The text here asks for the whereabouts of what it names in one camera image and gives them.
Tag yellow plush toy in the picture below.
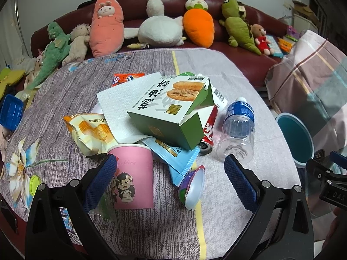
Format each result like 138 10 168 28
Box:
0 67 25 99

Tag green bottle cap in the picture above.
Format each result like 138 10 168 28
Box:
29 175 41 196

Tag orange carrot bunny plush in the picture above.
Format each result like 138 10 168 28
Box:
183 0 215 48

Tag grey wood-pattern tablecloth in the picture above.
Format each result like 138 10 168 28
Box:
0 47 302 260

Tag olive green dinosaur plush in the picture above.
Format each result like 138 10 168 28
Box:
219 0 262 55

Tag cardboard box on shelf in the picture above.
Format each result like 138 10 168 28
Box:
292 0 320 33

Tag blue plastic tray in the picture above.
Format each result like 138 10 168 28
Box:
0 94 24 131

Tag pink paper cup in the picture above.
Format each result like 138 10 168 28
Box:
108 144 154 210

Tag red cola can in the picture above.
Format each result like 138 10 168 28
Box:
199 105 218 155

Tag white plastic jelly cup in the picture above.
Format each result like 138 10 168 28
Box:
178 165 205 210

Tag white paper napkin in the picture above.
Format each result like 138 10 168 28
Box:
97 72 160 144

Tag pink strawberry bunny plush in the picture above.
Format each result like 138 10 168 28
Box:
89 0 124 58

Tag colourful toys on sofa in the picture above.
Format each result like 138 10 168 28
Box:
266 25 300 58

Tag yellow corn snack bag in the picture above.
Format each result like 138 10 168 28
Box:
63 113 118 157

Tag teal round trash bin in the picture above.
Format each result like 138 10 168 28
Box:
276 113 315 168

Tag small red-shirt teddy bear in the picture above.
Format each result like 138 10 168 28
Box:
250 24 275 56

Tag beige doll plush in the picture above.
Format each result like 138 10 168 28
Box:
62 24 91 66

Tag orange Ovaltine snack packet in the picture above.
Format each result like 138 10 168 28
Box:
112 73 145 86

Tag clear plastic water bottle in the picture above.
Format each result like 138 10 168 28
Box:
216 97 255 164

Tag light blue snack pouch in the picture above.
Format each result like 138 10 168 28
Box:
142 137 200 186

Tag white duck plush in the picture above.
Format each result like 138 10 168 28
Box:
124 0 186 49

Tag green white food box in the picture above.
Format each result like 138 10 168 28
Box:
127 75 215 150

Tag plaid pink teal blanket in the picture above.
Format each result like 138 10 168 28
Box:
264 29 347 174

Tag dark red leather sofa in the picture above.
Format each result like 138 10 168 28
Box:
30 0 289 89

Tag green dinosaur plush left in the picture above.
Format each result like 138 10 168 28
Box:
26 22 70 90

